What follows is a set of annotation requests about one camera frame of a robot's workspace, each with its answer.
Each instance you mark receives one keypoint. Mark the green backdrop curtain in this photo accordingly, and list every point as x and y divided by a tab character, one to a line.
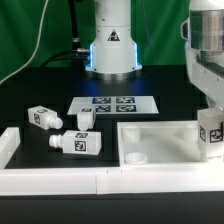
31	31

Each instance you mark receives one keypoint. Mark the white U-shaped fence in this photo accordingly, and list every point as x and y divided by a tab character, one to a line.
194	177

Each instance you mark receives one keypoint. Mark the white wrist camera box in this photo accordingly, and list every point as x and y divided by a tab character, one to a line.
185	30

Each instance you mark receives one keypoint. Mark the white AprilTag sheet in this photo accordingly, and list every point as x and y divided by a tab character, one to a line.
115	104

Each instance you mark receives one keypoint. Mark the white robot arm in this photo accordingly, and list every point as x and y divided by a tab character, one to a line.
113	53

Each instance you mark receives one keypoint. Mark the white square tabletop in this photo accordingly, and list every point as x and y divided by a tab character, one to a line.
155	143

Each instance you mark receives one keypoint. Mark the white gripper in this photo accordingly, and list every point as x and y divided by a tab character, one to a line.
208	77

